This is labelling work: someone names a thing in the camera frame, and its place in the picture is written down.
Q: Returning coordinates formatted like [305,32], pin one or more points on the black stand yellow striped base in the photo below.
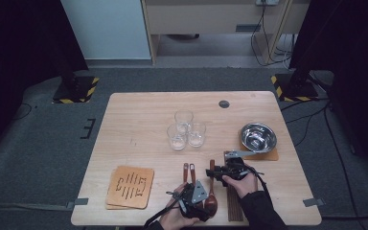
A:
[80,92]
[297,91]

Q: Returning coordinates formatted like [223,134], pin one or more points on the grey round table grommet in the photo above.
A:
[224,104]

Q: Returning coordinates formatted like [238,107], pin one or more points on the grey tape piece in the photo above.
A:
[313,202]
[78,202]

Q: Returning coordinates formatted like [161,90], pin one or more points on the clear drinking glass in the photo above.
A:
[184,118]
[197,135]
[176,139]

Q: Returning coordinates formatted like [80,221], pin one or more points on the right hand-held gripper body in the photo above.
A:
[236,167]

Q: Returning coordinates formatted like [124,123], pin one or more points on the wooden coaster with cutouts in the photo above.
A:
[131,187]
[108,206]
[268,156]

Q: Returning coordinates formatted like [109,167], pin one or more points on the person's right hand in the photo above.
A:
[244,187]

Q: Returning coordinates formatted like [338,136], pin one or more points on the row of dark chopsticks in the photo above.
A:
[235,207]

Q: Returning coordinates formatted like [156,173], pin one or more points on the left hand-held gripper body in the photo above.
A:
[193,198]

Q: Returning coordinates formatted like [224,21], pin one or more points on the dark curtain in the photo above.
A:
[357,64]
[19,48]

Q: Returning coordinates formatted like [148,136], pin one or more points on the person's left hand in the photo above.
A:
[172,220]

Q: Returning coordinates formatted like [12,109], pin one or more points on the light wooden desk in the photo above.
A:
[204,19]

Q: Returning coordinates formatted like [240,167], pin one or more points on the black floor tape mark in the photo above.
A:
[89,127]

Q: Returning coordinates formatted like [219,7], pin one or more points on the stainless steel bowl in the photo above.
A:
[258,138]

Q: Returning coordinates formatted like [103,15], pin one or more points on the grey desk label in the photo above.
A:
[248,27]

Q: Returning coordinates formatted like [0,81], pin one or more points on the white power strip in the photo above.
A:
[267,2]

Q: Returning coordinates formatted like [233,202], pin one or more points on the white cabinet panel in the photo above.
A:
[108,28]

